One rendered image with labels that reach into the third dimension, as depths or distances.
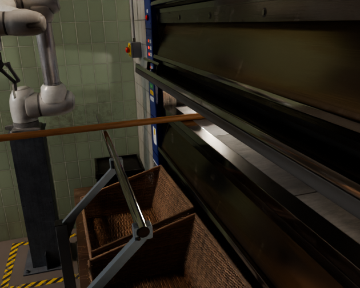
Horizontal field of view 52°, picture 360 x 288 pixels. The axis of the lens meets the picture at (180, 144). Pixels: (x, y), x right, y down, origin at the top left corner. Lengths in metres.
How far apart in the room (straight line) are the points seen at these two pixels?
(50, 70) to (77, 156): 0.88
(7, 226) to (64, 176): 0.60
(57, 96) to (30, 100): 0.17
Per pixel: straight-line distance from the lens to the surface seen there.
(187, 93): 1.14
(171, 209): 1.89
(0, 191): 3.17
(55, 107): 2.45
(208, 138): 1.50
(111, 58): 2.89
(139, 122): 1.71
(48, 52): 2.39
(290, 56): 0.91
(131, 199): 1.03
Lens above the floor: 1.64
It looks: 19 degrees down
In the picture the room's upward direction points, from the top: 2 degrees counter-clockwise
